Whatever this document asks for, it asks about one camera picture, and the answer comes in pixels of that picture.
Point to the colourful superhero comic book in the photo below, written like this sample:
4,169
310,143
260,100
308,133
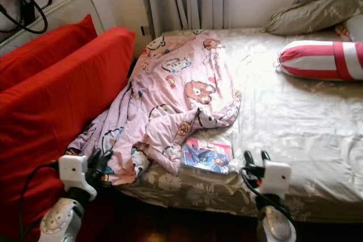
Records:
206,156

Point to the pink cartoon print blanket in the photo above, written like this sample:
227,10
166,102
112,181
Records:
176,83

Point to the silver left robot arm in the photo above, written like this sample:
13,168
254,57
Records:
59,222

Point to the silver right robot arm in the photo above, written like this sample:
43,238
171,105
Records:
275,225

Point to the bed with beige floral sheet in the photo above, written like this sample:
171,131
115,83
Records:
289,123

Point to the large red cushion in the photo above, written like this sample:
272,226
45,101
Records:
57,123

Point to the red white striped shield bolster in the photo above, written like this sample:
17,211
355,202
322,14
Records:
312,59

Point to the flat red cushion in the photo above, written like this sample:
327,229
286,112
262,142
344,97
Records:
45,49

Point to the pale green quilted mattress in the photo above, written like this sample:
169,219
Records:
74,9

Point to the olive floral pillow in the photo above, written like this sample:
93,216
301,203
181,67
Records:
312,14

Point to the small white pillow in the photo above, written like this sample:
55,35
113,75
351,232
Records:
354,28

